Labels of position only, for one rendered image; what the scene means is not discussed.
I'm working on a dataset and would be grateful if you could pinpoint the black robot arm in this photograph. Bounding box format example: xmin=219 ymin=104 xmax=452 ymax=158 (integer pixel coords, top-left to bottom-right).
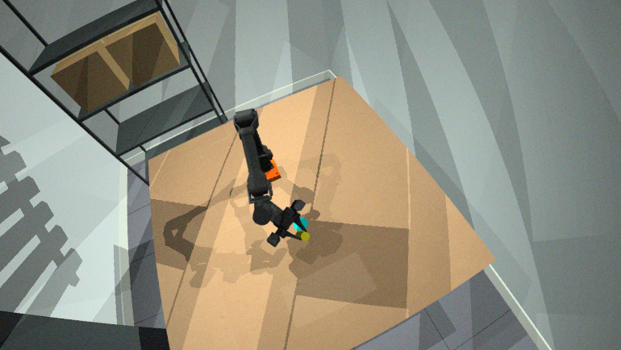
xmin=233 ymin=109 xmax=294 ymax=231

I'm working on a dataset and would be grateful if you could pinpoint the cyan circle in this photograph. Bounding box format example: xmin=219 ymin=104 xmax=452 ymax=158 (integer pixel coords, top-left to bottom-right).
xmin=294 ymin=218 xmax=308 ymax=231

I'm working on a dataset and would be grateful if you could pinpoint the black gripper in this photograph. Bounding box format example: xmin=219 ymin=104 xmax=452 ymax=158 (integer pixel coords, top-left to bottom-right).
xmin=267 ymin=200 xmax=307 ymax=247

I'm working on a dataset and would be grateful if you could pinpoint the yellow cylinder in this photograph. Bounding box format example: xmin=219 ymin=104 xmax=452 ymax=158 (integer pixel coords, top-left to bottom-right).
xmin=296 ymin=231 xmax=310 ymax=241

